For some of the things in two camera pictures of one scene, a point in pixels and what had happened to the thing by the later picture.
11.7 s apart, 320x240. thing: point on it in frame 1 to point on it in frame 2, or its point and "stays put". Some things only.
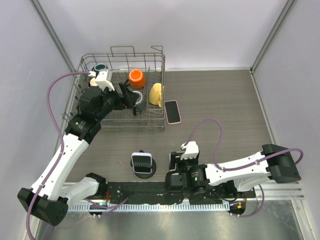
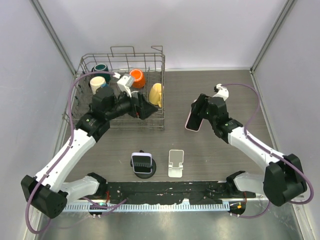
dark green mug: x=99 y=66 stays put
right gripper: x=175 y=158 to x=202 y=100
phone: x=142 y=162 stays put
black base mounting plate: x=160 y=192 stays put
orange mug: x=136 y=78 stays put
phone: x=172 y=112 to x=193 y=122
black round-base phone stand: x=145 y=176 stays put
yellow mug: x=155 y=94 stays put
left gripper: x=127 y=97 to x=140 y=107
